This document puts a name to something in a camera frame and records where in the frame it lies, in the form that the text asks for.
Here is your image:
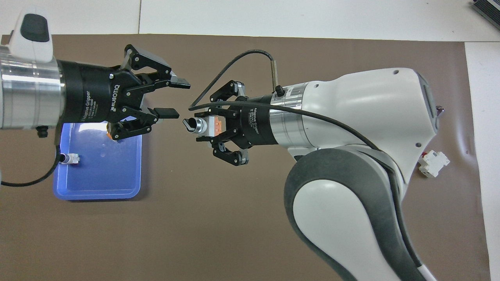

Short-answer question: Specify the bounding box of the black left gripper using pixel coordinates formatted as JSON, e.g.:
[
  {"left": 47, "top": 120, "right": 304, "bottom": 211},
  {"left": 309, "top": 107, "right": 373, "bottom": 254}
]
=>
[{"left": 59, "top": 44, "right": 191, "bottom": 141}]

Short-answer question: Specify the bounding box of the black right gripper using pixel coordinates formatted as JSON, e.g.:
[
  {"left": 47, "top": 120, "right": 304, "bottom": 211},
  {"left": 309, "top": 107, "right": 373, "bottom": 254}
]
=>
[{"left": 195, "top": 80, "right": 276, "bottom": 167}]

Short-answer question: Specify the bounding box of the selector switch orange green block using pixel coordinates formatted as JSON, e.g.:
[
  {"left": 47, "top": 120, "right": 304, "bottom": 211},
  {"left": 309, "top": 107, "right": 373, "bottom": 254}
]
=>
[{"left": 183, "top": 115, "right": 225, "bottom": 138}]

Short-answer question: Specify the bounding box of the blue plastic tray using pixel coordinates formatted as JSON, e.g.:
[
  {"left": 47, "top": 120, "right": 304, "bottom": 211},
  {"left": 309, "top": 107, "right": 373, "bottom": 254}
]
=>
[{"left": 53, "top": 98, "right": 144, "bottom": 201}]

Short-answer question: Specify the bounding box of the brown paper table mat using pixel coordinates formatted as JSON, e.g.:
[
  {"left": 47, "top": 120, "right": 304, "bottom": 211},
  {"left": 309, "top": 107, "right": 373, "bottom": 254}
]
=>
[{"left": 0, "top": 34, "right": 492, "bottom": 281}]

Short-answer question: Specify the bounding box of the white circuit breaker red lever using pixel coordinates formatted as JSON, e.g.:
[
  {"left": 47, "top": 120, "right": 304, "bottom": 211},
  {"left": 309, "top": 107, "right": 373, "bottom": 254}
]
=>
[{"left": 418, "top": 150, "right": 450, "bottom": 178}]

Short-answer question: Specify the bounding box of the grey finned metal device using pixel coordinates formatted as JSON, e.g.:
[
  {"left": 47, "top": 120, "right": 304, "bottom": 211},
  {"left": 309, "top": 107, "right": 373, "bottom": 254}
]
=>
[{"left": 471, "top": 0, "right": 500, "bottom": 20}]

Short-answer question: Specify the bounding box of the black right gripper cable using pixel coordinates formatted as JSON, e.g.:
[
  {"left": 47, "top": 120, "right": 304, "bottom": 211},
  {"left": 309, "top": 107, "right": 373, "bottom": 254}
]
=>
[{"left": 189, "top": 50, "right": 424, "bottom": 274}]

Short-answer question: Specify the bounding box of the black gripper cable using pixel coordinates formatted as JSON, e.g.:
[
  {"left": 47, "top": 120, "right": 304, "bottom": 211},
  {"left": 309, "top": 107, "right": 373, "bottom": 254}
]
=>
[
  {"left": 189, "top": 50, "right": 424, "bottom": 274},
  {"left": 0, "top": 125, "right": 65, "bottom": 187}
]

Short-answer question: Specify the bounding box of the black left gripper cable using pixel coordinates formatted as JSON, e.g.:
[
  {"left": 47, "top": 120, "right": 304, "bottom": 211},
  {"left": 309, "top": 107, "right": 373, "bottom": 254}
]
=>
[{"left": 0, "top": 125, "right": 65, "bottom": 187}]

